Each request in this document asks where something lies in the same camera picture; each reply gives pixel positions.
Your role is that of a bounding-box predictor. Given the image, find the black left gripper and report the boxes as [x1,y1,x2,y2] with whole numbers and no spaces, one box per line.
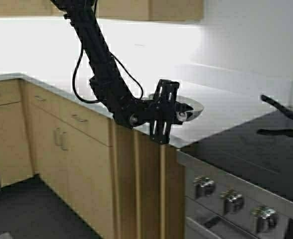
[148,79,194,144]

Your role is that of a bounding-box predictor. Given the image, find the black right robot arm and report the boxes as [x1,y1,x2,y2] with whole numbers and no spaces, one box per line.
[260,95,293,120]

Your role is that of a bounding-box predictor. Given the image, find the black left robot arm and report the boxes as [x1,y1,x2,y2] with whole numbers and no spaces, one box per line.
[52,0,194,144]

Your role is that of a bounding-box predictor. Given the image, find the chrome oven knob left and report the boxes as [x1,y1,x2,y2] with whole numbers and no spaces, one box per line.
[193,176,216,199]

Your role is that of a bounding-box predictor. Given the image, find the chrome oven knob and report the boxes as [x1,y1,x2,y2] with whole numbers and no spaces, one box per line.
[193,176,216,199]
[220,189,245,215]
[251,206,279,234]

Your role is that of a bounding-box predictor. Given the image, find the wooden base cabinets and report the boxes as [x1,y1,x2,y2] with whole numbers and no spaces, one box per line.
[0,77,184,239]

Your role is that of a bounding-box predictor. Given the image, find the stainless steel oven front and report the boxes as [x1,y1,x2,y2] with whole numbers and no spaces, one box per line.
[177,150,293,239]

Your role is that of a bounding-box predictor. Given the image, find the black glass cooktop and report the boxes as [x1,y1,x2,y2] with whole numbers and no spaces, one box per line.
[181,111,293,202]

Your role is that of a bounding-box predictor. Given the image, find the chrome oven knob middle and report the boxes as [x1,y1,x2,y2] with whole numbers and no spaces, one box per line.
[220,189,245,215]

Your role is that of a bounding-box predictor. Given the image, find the chrome oven knob right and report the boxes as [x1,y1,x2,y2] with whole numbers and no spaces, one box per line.
[251,206,279,234]

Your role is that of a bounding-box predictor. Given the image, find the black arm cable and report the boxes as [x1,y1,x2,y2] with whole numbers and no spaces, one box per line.
[72,47,144,104]

